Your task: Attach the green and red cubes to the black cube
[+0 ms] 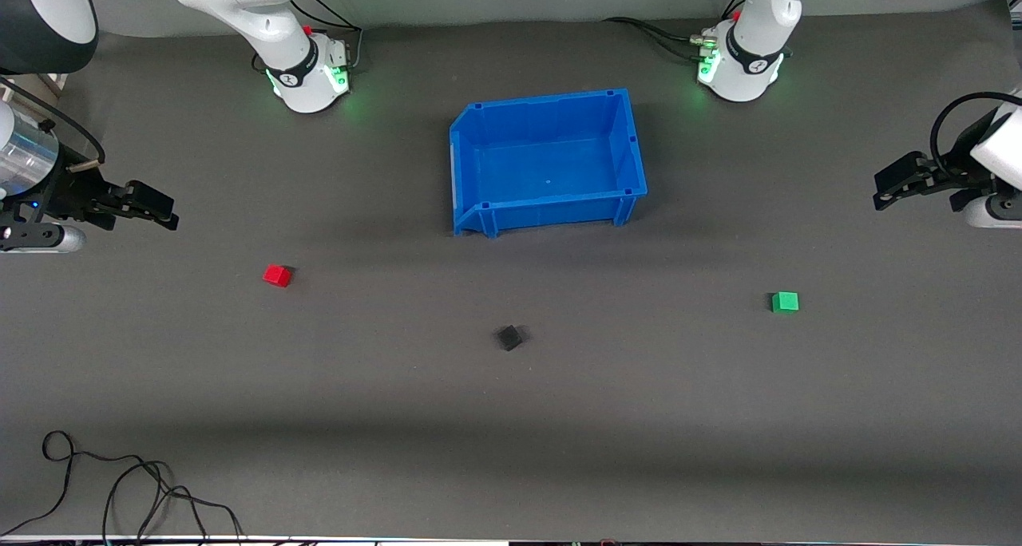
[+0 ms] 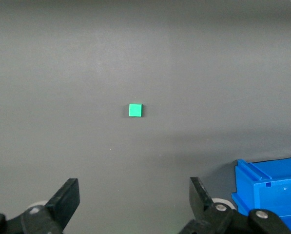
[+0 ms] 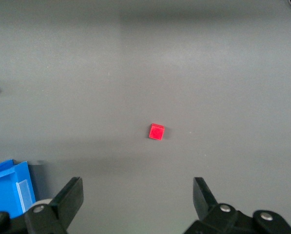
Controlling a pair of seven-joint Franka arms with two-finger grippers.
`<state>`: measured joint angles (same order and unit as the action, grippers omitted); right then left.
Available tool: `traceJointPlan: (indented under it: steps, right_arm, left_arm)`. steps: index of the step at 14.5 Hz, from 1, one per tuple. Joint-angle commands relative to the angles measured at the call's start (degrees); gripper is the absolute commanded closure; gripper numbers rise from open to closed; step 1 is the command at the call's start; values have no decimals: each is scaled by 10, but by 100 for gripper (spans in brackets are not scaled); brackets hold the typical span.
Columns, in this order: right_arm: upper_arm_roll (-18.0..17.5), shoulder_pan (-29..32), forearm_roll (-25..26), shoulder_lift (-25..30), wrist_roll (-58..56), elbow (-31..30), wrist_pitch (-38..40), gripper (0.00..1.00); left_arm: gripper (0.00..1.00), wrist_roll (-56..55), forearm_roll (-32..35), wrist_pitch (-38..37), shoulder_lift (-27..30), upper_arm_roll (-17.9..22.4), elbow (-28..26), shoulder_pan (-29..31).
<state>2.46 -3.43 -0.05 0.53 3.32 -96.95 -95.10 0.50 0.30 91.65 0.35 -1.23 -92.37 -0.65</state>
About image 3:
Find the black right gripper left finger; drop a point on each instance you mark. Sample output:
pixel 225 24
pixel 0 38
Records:
pixel 62 207

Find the blue plastic bin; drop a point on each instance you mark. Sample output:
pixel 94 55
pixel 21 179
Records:
pixel 4 192

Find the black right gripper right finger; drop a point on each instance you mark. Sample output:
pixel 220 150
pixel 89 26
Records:
pixel 208 214

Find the red cube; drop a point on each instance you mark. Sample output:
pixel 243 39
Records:
pixel 156 132

